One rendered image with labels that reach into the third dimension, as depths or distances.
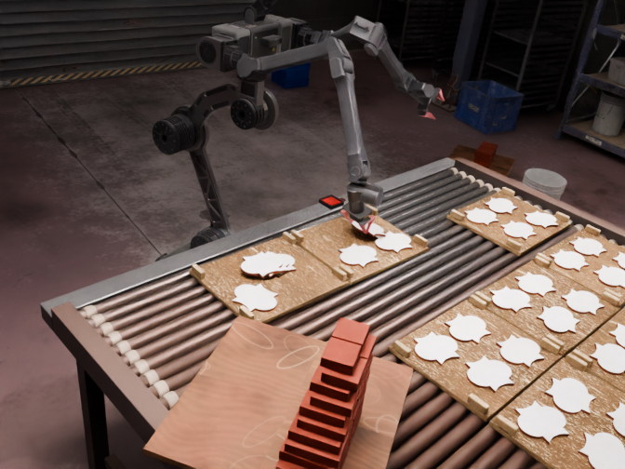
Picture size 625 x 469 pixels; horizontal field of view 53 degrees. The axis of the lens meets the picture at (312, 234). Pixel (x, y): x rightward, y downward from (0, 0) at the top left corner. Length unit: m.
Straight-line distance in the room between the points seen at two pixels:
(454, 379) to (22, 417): 1.89
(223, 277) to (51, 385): 1.28
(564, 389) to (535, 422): 0.18
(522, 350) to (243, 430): 0.93
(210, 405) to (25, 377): 1.77
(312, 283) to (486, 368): 0.62
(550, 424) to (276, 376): 0.73
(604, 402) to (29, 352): 2.49
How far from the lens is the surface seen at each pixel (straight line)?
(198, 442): 1.48
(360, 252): 2.30
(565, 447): 1.83
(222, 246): 2.32
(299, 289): 2.09
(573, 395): 1.97
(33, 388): 3.16
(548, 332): 2.18
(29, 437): 2.96
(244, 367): 1.64
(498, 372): 1.94
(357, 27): 2.59
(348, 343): 1.32
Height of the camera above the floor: 2.17
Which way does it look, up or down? 31 degrees down
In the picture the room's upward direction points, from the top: 7 degrees clockwise
